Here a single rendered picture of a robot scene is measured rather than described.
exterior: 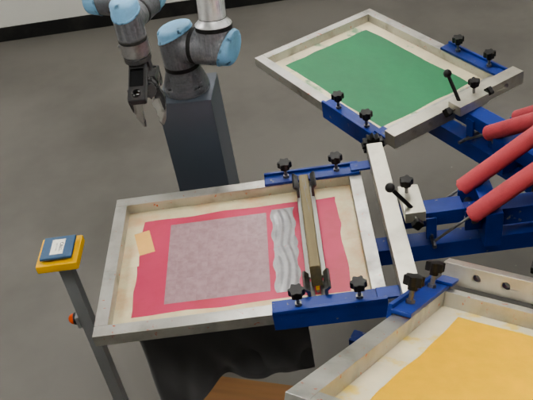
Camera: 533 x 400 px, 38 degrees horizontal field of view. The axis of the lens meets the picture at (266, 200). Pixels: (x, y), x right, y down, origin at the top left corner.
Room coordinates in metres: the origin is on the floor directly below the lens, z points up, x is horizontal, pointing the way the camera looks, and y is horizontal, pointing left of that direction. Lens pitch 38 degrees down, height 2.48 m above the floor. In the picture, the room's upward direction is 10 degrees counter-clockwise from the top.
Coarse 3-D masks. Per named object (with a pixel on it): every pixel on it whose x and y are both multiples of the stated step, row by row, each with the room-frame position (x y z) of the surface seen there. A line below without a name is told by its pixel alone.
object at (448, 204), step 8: (424, 200) 1.68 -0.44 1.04; (432, 200) 1.68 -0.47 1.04; (440, 200) 1.67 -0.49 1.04; (448, 200) 1.67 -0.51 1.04; (456, 200) 1.66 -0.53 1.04; (400, 208) 1.67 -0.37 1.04; (432, 208) 1.64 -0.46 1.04; (440, 208) 1.64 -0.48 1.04; (448, 208) 1.63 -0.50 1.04; (456, 208) 1.63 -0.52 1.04; (432, 216) 1.63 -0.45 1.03; (440, 216) 1.62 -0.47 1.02; (448, 216) 1.62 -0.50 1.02; (456, 216) 1.62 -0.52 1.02; (408, 224) 1.63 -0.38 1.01; (424, 224) 1.63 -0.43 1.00; (440, 224) 1.62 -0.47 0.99
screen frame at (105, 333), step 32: (192, 192) 1.98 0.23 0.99; (224, 192) 1.95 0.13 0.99; (256, 192) 1.95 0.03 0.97; (288, 192) 1.94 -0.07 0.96; (352, 192) 1.84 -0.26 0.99; (96, 320) 1.49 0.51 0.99; (160, 320) 1.45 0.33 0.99; (192, 320) 1.43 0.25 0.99; (224, 320) 1.41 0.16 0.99; (256, 320) 1.40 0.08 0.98
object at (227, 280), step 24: (336, 240) 1.67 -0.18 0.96; (168, 264) 1.70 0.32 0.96; (192, 264) 1.68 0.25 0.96; (216, 264) 1.67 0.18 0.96; (240, 264) 1.65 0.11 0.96; (264, 264) 1.63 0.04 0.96; (336, 264) 1.58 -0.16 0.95; (144, 288) 1.62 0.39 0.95; (168, 288) 1.60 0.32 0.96; (192, 288) 1.58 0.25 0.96; (216, 288) 1.57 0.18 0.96; (240, 288) 1.55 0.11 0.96; (264, 288) 1.53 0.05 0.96; (336, 288) 1.49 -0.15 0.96; (144, 312) 1.53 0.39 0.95; (168, 312) 1.51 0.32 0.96
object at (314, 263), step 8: (304, 176) 1.87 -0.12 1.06; (304, 184) 1.83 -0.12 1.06; (304, 192) 1.79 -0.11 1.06; (304, 200) 1.76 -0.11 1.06; (304, 208) 1.72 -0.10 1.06; (312, 208) 1.72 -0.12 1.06; (304, 216) 1.69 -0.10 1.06; (312, 216) 1.68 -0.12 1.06; (304, 224) 1.66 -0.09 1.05; (312, 224) 1.65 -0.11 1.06; (312, 232) 1.61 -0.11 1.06; (312, 240) 1.58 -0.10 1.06; (312, 248) 1.55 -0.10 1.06; (312, 256) 1.51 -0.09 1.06; (312, 264) 1.48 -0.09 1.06; (312, 272) 1.48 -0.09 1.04; (320, 272) 1.48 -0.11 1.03; (312, 280) 1.48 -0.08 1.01; (320, 280) 1.48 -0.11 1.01
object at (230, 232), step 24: (216, 216) 1.89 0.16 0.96; (240, 216) 1.86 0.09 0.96; (264, 216) 1.84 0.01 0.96; (336, 216) 1.78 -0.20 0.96; (168, 240) 1.81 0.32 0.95; (192, 240) 1.79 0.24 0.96; (216, 240) 1.77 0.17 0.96; (240, 240) 1.75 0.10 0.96; (264, 240) 1.73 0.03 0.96; (144, 264) 1.72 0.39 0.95
